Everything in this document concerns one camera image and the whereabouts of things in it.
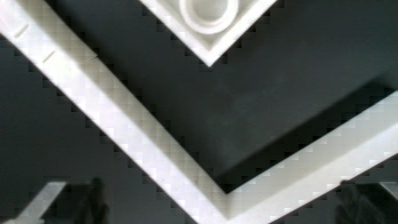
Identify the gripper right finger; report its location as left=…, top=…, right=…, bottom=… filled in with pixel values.
left=381, top=182, right=398, bottom=200

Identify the white U-shaped obstacle fence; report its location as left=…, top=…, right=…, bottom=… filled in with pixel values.
left=0, top=0, right=398, bottom=224

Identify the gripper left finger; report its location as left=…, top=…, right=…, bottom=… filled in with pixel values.
left=4, top=182, right=66, bottom=224

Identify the white square tabletop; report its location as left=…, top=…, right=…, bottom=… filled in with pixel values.
left=139, top=0, right=278, bottom=66

